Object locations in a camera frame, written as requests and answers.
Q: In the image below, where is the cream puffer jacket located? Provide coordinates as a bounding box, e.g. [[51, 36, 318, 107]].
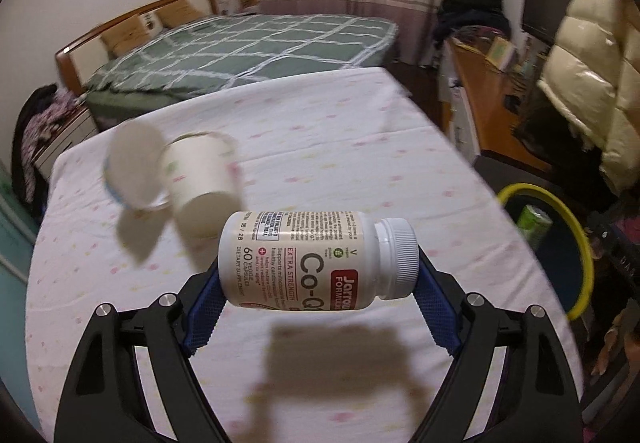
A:
[[537, 0, 640, 194]]

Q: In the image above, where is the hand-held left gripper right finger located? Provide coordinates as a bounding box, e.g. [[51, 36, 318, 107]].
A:
[[410, 248, 583, 443]]

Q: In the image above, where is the green label can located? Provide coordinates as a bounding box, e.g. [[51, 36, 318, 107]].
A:
[[516, 204, 553, 249]]

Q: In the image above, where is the dark bag pile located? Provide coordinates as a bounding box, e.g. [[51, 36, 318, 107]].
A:
[[434, 0, 511, 49]]

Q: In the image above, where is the wooden desk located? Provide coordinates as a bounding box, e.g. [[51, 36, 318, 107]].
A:
[[440, 36, 551, 171]]

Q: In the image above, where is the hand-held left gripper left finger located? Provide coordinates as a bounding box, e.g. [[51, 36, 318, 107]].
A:
[[54, 263, 231, 443]]

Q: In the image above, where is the white dotted table cloth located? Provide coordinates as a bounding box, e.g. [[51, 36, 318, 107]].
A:
[[25, 67, 586, 443]]

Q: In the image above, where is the wooden bed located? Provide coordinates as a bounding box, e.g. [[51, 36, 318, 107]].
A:
[[55, 0, 401, 134]]

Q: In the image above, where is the pile of clothes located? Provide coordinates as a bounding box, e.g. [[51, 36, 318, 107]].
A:
[[11, 84, 88, 224]]

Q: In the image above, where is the green plaid duvet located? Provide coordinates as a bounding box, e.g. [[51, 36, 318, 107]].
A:
[[85, 13, 400, 99]]

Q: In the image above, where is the white paper cup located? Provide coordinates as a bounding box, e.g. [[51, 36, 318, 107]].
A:
[[161, 132, 240, 239]]

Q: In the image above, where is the green book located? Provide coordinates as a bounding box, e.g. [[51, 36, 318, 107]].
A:
[[487, 37, 516, 71]]

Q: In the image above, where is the black yellow-rimmed bin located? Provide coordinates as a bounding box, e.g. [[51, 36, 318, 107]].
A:
[[497, 182, 595, 321]]

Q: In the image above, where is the tan pillow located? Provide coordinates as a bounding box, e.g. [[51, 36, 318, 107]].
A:
[[155, 0, 208, 29], [100, 18, 153, 56]]

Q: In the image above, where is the white supplement bottle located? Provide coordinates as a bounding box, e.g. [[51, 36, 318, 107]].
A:
[[218, 210, 420, 311]]

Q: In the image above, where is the person's right hand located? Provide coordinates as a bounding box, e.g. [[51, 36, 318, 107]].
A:
[[597, 315, 635, 376]]

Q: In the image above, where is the white nightstand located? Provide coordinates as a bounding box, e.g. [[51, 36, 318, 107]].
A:
[[32, 106, 100, 181]]

